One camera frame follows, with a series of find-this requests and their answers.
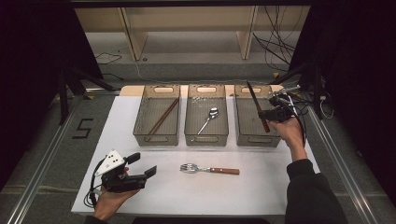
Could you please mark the smoky translucent plastic bin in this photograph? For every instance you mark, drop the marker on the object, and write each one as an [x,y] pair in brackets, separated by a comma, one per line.
[199,115]
[158,124]
[249,124]

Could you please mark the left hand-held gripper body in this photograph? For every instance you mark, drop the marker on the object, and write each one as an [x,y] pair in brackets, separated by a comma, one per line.
[110,163]

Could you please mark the person's left hand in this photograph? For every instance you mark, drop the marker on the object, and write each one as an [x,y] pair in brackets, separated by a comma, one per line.
[109,202]

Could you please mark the dark curtain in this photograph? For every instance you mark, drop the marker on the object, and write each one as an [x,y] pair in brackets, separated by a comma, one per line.
[31,62]
[358,77]

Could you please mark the person's right hand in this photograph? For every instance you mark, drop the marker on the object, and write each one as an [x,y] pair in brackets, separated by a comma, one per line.
[289,130]

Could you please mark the brown wooden chopstick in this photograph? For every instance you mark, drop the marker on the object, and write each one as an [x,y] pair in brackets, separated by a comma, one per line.
[166,115]
[162,117]

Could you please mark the long steel spoon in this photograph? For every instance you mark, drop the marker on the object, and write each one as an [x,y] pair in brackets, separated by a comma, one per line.
[213,112]

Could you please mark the light wooden desk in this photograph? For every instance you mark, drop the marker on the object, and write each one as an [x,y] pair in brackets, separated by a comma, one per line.
[186,18]

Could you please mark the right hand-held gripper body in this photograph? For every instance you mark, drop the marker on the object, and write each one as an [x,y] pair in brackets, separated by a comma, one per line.
[280,113]

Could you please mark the aluminium floor rail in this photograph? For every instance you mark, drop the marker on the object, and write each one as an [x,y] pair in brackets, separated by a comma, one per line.
[342,168]
[43,174]

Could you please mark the black tripod stand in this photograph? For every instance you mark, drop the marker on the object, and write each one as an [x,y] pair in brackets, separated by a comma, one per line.
[317,90]
[63,93]

